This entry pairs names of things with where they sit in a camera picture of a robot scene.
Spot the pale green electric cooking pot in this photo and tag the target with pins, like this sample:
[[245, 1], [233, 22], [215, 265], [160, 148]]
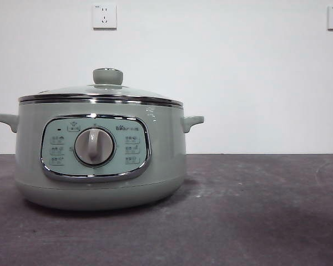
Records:
[[100, 194]]

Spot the glass lid with green knob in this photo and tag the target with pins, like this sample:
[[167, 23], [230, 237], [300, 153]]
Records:
[[107, 77]]

